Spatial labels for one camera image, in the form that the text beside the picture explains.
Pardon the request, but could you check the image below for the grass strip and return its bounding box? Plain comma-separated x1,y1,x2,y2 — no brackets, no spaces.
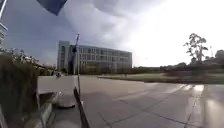
97,72,224,85

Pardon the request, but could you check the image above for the thin leaning pole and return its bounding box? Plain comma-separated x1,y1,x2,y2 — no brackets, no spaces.
75,32,82,98

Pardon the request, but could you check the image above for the blue canopy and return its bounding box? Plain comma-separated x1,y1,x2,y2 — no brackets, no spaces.
35,0,68,16

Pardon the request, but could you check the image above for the grey glass office building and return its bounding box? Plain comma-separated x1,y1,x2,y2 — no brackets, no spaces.
56,40,134,75

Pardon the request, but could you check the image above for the pale low concrete wall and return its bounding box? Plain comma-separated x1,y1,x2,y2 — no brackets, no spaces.
36,75,79,96

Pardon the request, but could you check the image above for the tall thin tree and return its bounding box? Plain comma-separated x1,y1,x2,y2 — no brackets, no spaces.
182,32,210,65

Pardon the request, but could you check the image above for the dark green hedge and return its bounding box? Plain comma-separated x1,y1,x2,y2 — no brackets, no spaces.
0,54,40,128

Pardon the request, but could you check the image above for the white short cylinder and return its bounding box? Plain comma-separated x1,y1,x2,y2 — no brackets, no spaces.
55,91,77,109

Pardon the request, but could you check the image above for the dark slanted rail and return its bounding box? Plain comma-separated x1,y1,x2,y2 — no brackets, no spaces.
73,86,92,128

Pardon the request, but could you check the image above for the pale banded building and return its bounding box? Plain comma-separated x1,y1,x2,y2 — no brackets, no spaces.
0,21,9,46

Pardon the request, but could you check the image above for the row of trees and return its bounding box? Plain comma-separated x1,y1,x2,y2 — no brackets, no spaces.
131,49,224,75

